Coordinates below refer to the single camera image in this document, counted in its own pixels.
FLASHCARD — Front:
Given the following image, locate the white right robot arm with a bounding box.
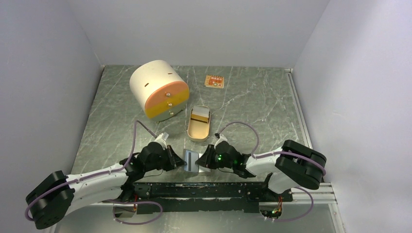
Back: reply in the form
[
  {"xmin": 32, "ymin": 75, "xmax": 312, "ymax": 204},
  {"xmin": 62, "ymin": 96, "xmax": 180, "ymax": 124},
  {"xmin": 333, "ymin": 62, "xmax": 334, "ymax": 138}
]
[{"xmin": 195, "ymin": 139, "xmax": 326, "ymax": 201}]

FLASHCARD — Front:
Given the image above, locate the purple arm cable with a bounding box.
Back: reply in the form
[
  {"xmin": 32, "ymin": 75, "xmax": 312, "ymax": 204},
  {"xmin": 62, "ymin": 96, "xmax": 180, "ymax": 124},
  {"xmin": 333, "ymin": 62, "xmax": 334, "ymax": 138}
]
[
  {"xmin": 25, "ymin": 120, "xmax": 158, "ymax": 222},
  {"xmin": 216, "ymin": 121, "xmax": 327, "ymax": 177}
]

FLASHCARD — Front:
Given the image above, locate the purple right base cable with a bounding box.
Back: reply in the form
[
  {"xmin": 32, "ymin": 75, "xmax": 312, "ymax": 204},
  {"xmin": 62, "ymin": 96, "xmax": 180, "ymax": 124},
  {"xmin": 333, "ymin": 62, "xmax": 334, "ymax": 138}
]
[{"xmin": 262, "ymin": 186, "xmax": 314, "ymax": 223}]

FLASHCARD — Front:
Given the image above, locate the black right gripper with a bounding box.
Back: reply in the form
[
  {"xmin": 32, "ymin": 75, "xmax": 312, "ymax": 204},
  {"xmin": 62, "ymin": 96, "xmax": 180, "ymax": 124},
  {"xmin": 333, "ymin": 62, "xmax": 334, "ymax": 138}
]
[{"xmin": 195, "ymin": 144, "xmax": 235, "ymax": 169}]

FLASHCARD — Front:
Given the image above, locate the cream cylindrical drawer box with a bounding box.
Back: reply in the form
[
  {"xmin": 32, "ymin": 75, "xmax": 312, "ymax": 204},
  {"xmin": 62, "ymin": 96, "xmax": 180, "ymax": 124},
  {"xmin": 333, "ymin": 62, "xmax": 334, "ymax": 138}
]
[{"xmin": 129, "ymin": 60, "xmax": 189, "ymax": 122}]

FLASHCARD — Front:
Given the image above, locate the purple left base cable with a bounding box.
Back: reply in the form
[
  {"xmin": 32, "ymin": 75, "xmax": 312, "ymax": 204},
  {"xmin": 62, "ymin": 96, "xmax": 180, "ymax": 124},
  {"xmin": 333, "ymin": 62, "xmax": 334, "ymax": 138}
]
[{"xmin": 112, "ymin": 200, "xmax": 164, "ymax": 226}]

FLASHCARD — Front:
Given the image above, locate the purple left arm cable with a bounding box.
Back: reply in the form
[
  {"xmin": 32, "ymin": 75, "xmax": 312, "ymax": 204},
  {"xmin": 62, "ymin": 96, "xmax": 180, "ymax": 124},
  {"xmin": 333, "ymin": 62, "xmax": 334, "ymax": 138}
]
[{"xmin": 25, "ymin": 120, "xmax": 158, "ymax": 222}]

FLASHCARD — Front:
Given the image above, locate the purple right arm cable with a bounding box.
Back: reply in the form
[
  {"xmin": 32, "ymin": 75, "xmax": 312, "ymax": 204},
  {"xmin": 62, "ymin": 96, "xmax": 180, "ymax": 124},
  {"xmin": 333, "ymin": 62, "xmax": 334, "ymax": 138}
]
[{"xmin": 216, "ymin": 121, "xmax": 327, "ymax": 177}]

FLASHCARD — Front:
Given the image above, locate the gold oval tray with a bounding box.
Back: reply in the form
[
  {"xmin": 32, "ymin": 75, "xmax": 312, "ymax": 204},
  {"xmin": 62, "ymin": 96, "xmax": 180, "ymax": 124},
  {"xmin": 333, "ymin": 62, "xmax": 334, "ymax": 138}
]
[{"xmin": 187, "ymin": 113, "xmax": 211, "ymax": 142}]

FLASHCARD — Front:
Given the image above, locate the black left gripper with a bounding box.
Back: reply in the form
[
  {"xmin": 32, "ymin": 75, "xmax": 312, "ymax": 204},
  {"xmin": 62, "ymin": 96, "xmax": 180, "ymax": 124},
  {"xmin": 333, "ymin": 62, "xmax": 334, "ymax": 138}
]
[{"xmin": 145, "ymin": 144, "xmax": 187, "ymax": 171}]

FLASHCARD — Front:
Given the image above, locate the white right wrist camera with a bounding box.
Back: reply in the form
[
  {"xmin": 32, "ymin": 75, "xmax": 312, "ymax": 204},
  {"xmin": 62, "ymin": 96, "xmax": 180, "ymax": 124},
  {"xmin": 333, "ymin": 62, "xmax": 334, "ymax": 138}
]
[{"xmin": 214, "ymin": 133, "xmax": 227, "ymax": 147}]

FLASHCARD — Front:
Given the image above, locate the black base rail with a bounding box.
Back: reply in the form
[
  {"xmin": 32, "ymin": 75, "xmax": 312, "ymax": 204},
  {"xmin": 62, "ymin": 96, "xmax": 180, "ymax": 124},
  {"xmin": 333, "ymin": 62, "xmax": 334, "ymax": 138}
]
[{"xmin": 119, "ymin": 182, "xmax": 293, "ymax": 213}]

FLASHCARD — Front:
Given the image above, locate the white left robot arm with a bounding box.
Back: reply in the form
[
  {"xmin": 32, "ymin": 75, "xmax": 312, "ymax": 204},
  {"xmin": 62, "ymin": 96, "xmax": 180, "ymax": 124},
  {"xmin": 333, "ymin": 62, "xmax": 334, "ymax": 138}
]
[{"xmin": 24, "ymin": 141, "xmax": 186, "ymax": 230}]

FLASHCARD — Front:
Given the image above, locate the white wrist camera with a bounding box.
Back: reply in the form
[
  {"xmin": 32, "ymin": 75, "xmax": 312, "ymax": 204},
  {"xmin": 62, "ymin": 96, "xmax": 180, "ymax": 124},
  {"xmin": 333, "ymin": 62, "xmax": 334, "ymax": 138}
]
[
  {"xmin": 155, "ymin": 132, "xmax": 169, "ymax": 145},
  {"xmin": 214, "ymin": 133, "xmax": 227, "ymax": 147}
]

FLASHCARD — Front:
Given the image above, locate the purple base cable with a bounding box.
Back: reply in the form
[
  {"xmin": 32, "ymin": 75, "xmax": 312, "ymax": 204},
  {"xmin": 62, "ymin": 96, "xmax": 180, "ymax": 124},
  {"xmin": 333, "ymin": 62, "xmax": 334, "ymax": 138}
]
[
  {"xmin": 112, "ymin": 200, "xmax": 164, "ymax": 226},
  {"xmin": 262, "ymin": 186, "xmax": 314, "ymax": 223}
]

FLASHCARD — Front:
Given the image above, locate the silver credit card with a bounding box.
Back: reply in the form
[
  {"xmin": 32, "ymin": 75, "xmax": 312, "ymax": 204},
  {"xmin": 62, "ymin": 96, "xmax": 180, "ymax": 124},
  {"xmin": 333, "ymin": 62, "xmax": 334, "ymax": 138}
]
[{"xmin": 185, "ymin": 150, "xmax": 199, "ymax": 173}]

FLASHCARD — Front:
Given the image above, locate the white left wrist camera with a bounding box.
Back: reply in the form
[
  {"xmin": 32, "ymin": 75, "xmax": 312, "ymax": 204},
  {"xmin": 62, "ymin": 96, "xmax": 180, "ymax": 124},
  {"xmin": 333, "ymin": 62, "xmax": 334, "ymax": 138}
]
[{"xmin": 155, "ymin": 132, "xmax": 169, "ymax": 145}]

